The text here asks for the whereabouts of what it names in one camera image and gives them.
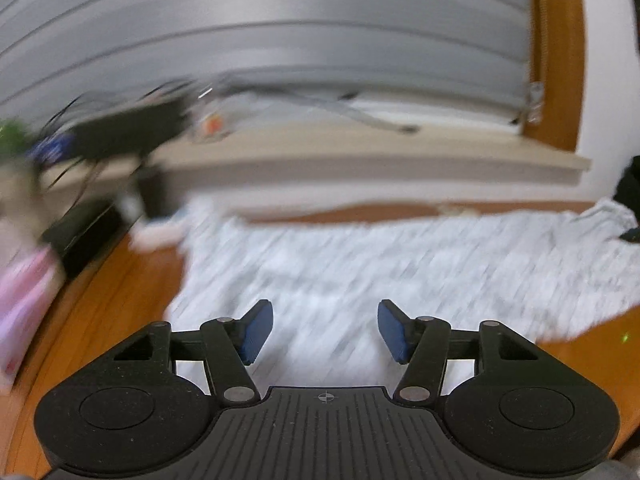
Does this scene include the bottle with orange label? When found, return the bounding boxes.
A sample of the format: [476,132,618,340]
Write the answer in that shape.
[190,95,232,143]

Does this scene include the flat black box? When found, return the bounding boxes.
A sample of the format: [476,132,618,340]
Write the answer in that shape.
[42,199,135,282]

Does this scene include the white patterned pants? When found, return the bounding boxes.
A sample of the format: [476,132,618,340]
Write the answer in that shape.
[167,197,640,392]

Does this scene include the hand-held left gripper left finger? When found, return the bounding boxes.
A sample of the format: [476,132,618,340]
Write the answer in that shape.
[95,299,274,406]

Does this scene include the grey window blind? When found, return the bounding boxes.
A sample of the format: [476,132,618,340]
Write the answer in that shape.
[0,0,532,128]

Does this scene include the wooden window frame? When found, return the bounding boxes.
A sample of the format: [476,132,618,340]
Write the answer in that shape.
[520,0,587,153]

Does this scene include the black box with blue label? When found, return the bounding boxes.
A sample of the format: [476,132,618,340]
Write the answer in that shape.
[30,92,193,162]

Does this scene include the pink tissue packet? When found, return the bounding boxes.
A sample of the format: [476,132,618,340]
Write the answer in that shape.
[0,247,67,387]

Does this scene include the white power strip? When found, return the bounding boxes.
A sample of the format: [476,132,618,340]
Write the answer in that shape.
[131,210,193,252]

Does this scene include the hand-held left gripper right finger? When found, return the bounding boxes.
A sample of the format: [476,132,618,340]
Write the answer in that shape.
[377,299,556,405]

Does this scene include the beige window sill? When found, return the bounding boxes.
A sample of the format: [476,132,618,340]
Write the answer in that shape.
[40,122,593,211]

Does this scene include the black folded garment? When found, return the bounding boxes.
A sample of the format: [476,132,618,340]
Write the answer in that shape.
[612,152,640,211]

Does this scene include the clear blind cord weight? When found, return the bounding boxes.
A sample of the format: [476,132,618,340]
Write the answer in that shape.
[510,82,547,126]

